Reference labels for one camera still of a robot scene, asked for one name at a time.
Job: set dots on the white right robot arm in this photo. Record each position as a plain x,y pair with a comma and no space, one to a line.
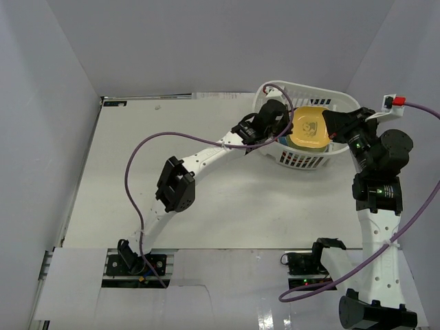
372,297

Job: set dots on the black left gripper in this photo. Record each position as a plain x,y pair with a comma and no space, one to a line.
280,115

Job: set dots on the paper sheets behind table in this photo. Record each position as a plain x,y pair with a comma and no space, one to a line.
222,95

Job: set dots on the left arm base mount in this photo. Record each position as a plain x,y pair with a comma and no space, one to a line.
126,269

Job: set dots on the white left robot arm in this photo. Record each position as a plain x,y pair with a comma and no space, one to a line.
176,186

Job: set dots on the yellow square panda dish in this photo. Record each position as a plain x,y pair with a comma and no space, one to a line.
309,129

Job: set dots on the white plastic dish bin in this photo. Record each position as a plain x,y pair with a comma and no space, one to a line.
303,95

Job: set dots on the light blue round plate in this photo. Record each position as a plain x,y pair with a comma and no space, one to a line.
282,141

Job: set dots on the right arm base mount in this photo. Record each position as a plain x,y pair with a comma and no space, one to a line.
304,270

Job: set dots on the black label sticker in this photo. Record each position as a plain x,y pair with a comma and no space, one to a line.
113,103

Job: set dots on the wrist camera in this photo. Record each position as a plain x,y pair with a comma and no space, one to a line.
392,109
271,92

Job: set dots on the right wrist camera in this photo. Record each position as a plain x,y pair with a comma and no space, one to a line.
392,109

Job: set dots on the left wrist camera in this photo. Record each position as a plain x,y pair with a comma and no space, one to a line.
271,92

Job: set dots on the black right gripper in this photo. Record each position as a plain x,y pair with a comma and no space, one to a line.
338,124

